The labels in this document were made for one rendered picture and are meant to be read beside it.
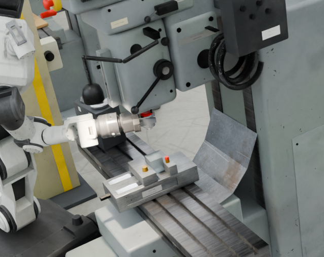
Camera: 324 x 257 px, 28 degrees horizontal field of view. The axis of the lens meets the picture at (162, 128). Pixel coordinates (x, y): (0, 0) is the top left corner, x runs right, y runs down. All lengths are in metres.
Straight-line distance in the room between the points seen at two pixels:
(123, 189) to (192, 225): 0.32
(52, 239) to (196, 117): 2.32
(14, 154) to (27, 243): 0.49
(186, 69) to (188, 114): 2.86
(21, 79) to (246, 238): 0.96
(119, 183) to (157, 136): 2.40
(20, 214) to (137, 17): 1.26
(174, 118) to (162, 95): 2.83
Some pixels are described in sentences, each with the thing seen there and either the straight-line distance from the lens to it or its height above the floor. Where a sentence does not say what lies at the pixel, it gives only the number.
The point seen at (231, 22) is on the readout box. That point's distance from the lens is 2.02.
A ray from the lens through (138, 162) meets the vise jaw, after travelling 2.52.
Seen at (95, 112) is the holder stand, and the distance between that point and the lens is 2.82.
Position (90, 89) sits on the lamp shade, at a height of 1.47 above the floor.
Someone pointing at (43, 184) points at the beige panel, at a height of 0.15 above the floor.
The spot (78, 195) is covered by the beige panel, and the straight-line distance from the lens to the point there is 4.34.
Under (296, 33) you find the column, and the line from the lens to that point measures 2.35.
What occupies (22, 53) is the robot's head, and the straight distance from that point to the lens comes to 2.25.
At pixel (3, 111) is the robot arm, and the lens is 2.28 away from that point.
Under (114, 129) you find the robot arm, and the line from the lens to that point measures 2.34.
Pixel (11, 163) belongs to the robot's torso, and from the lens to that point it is 2.79.
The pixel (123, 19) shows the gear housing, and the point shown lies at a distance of 2.09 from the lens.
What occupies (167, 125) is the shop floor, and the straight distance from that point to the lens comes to 4.99.
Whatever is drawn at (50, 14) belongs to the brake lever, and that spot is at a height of 1.70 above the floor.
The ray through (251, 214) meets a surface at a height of 0.73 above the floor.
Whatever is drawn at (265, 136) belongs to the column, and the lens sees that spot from 2.44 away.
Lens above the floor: 2.30
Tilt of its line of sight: 28 degrees down
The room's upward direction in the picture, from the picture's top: 11 degrees counter-clockwise
